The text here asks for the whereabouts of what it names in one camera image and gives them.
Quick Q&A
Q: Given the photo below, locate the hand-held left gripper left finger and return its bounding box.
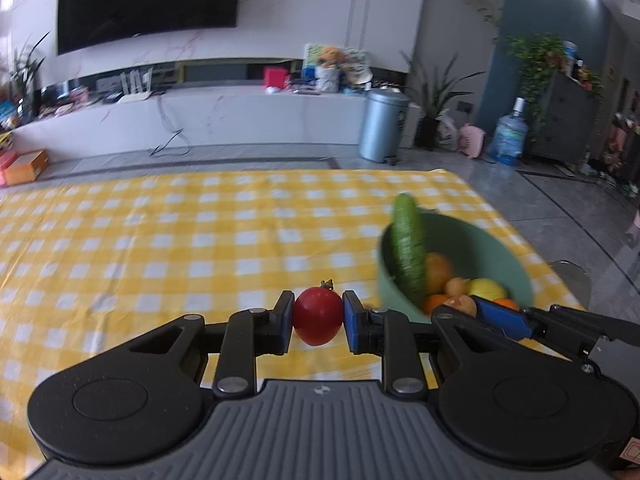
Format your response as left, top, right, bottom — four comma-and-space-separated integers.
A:
127, 290, 296, 395

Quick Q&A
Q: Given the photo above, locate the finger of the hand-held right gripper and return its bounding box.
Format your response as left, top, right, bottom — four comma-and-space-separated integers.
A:
472, 296, 599, 369
549, 303, 640, 349

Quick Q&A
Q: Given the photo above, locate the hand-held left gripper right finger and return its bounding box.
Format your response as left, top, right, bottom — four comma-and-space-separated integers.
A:
342, 290, 516, 396

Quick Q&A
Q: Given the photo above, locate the red tomato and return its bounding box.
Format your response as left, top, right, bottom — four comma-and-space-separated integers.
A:
292, 279, 345, 347

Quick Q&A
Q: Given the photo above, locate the green colander bowl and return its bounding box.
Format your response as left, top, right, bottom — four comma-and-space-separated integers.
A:
376, 210, 534, 326

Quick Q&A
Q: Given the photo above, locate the large orange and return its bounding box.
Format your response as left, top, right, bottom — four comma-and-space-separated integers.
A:
422, 294, 452, 317

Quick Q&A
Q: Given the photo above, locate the green cucumber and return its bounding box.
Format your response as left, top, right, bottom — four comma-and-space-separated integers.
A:
390, 193, 429, 307

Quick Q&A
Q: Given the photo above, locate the yellow lemon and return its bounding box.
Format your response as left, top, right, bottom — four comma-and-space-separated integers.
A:
467, 278, 509, 302

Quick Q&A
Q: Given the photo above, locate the red-yellow apple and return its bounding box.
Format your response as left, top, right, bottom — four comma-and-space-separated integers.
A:
425, 252, 454, 296

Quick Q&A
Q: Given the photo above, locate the yellow checked tablecloth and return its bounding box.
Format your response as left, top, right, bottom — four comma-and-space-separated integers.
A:
0, 169, 587, 461

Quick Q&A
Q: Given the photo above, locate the blue water jug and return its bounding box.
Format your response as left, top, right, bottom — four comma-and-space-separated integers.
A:
492, 97, 530, 167

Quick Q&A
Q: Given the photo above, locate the white plastic bag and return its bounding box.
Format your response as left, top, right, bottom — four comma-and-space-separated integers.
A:
438, 110, 461, 151

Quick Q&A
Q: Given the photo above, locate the grey pedal trash can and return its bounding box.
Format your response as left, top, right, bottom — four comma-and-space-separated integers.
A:
358, 88, 411, 164

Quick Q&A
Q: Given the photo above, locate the grey drawer cabinet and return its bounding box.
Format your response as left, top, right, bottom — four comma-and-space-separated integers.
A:
531, 72, 601, 164

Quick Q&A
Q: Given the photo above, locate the white marble media console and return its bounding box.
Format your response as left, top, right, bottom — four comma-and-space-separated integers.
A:
10, 57, 372, 161

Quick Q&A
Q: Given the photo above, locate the potted long-leaf plant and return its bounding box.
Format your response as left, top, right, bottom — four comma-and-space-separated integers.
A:
404, 52, 487, 150

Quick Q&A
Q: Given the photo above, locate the white knitted vase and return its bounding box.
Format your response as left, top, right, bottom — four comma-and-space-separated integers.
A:
317, 66, 341, 94

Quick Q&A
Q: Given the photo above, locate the red box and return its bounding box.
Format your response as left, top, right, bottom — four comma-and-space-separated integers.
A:
263, 66, 291, 90

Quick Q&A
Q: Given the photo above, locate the trailing green plant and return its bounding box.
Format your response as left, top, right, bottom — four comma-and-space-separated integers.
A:
506, 34, 568, 111

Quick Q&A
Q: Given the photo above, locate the white router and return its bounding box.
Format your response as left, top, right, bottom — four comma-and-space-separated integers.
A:
116, 70, 154, 104

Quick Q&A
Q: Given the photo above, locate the orange box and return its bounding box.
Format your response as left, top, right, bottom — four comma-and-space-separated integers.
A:
2, 150, 50, 186

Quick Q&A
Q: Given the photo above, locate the potted green plant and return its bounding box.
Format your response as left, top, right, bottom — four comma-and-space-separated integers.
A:
9, 32, 52, 122

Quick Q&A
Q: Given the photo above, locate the black wall television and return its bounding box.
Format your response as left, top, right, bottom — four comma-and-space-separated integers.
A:
56, 0, 243, 55

